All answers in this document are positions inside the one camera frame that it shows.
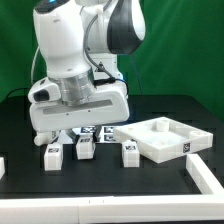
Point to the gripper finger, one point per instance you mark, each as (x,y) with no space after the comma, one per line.
(96,133)
(74,137)

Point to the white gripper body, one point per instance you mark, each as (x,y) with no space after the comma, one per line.
(108,104)

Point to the white square table top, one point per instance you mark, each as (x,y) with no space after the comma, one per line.
(163,139)

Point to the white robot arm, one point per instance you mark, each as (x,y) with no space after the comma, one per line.
(73,37)

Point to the white marker sheet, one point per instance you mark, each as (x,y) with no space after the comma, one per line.
(106,134)

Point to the white block left edge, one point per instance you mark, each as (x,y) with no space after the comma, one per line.
(2,167)

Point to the white L-shaped fence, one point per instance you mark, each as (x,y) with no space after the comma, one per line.
(208,204)

